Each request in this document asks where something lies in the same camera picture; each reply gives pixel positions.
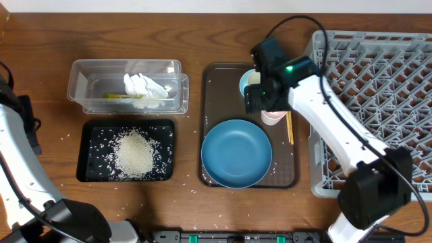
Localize cream white cup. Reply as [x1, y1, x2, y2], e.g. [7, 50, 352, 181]
[247, 71, 261, 86]

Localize pink cup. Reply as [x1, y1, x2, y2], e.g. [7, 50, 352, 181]
[261, 110, 287, 126]

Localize dark blue plate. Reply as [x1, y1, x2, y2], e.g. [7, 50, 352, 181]
[200, 119, 273, 188]

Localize white tissue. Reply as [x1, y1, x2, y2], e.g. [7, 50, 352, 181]
[124, 73, 169, 99]

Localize pile of white rice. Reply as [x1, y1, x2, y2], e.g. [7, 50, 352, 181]
[103, 127, 173, 181]

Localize yellow green snack wrapper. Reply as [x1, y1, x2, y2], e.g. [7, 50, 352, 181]
[103, 93, 143, 99]

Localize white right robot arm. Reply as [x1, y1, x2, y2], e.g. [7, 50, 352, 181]
[244, 38, 412, 242]

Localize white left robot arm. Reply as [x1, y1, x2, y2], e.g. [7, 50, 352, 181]
[1, 73, 140, 242]

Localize grey dishwasher rack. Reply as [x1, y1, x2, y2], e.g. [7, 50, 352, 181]
[304, 30, 431, 201]

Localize clear plastic waste bin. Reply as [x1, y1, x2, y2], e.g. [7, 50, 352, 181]
[67, 59, 189, 115]

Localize black waste tray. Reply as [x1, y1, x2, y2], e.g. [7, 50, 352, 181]
[76, 119, 175, 182]

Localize light blue small bowl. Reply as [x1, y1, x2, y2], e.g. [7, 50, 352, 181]
[239, 69, 256, 97]

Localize wooden chopstick left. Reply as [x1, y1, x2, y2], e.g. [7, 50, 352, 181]
[286, 111, 292, 144]

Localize wooden chopstick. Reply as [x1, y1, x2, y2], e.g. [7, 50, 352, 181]
[286, 111, 292, 144]
[286, 111, 294, 145]

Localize dark brown serving tray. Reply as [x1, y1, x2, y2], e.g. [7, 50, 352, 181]
[200, 63, 300, 189]

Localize wooden chopstick right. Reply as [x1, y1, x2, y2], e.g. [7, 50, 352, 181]
[286, 111, 294, 145]

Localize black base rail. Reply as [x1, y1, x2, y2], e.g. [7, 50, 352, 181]
[150, 229, 406, 243]

